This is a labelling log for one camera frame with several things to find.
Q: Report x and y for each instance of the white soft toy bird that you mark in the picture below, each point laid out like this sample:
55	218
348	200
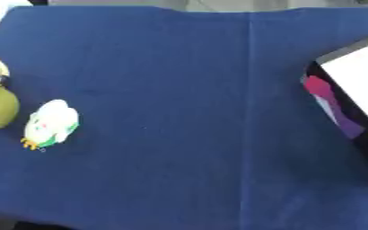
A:
52	122

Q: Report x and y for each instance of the black box with white inside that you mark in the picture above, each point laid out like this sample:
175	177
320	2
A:
355	90

